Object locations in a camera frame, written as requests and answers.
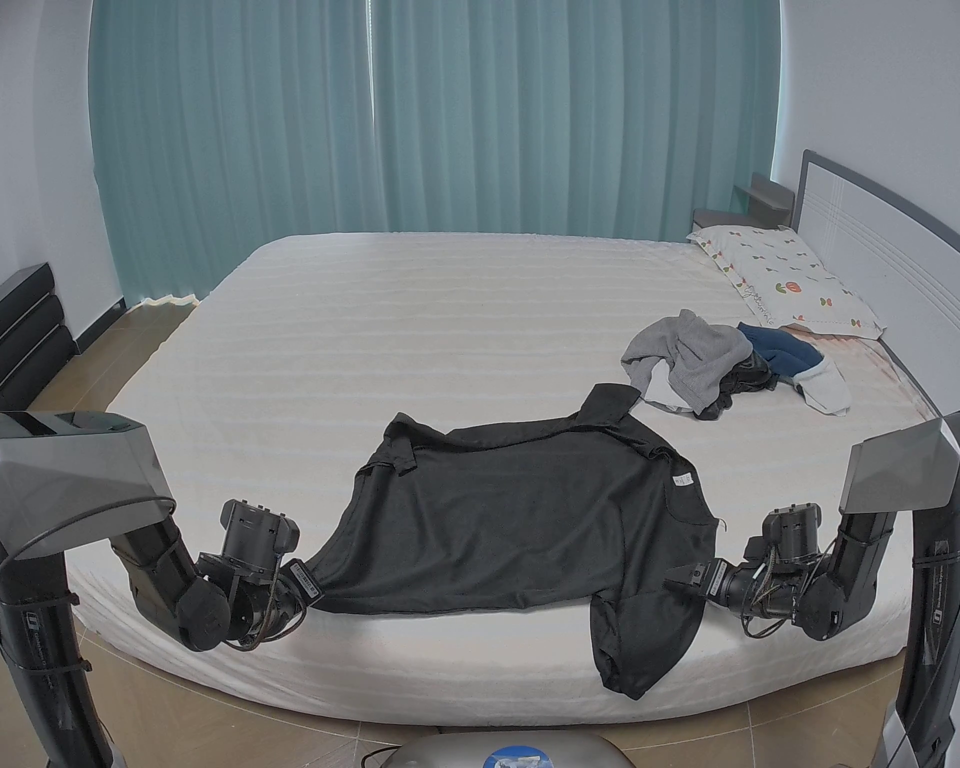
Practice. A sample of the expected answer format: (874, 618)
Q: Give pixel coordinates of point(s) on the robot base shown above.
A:
(450, 754)

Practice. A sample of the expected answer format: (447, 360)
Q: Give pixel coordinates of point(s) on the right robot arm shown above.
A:
(900, 465)

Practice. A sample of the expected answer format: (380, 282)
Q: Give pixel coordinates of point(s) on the blue-green curtain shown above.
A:
(570, 120)
(225, 150)

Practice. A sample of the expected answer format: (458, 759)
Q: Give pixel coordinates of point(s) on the bed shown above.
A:
(450, 315)

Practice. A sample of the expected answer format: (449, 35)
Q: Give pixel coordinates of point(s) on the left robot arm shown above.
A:
(75, 465)

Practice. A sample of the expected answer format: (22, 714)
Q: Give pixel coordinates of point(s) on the black chest of drawers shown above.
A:
(30, 330)

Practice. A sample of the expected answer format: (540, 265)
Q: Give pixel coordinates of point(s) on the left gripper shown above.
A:
(285, 604)

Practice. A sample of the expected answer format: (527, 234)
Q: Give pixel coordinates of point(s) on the pile of clothes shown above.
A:
(697, 345)

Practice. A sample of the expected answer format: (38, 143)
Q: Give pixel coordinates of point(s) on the black T-shirt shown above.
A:
(510, 510)

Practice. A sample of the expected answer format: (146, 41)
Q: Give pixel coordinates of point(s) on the white printed pillow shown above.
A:
(787, 270)

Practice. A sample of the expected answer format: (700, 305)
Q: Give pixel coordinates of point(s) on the grey bedside table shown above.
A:
(769, 196)

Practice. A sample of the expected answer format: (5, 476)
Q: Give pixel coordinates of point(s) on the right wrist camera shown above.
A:
(754, 547)

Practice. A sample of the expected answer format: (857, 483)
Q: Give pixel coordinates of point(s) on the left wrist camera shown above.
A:
(289, 536)

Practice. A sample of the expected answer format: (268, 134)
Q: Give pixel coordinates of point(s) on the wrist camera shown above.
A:
(289, 536)
(754, 547)

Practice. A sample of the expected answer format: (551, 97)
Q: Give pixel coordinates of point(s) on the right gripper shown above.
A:
(724, 583)

